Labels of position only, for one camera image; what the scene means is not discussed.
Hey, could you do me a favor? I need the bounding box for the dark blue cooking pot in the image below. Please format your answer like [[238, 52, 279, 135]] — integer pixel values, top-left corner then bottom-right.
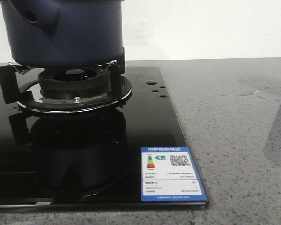
[[0, 0, 123, 68]]

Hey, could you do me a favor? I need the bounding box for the black metal pot support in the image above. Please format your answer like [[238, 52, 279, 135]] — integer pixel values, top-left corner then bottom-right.
[[0, 54, 132, 114]]

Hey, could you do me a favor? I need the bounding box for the blue energy efficiency label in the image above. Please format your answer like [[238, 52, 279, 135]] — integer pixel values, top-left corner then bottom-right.
[[140, 147, 207, 202]]

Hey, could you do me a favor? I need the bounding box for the black glass gas stove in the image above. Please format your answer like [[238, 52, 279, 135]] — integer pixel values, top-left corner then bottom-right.
[[0, 67, 208, 211]]

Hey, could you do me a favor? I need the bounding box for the black round gas burner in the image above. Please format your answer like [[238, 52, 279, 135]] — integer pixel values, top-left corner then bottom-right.
[[38, 67, 111, 99]]

